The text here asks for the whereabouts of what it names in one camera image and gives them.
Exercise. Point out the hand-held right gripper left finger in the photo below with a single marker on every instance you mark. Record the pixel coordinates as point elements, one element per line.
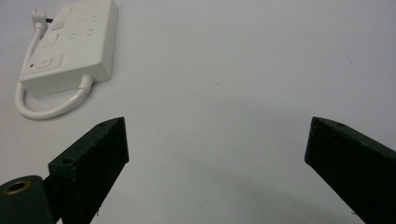
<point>90,165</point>

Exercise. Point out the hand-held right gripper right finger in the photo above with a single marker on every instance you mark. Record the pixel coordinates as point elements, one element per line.
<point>351,168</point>

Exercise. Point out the white power strip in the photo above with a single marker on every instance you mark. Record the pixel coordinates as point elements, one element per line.
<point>71,46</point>

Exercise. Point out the white plug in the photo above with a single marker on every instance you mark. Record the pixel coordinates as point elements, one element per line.
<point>39,17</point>

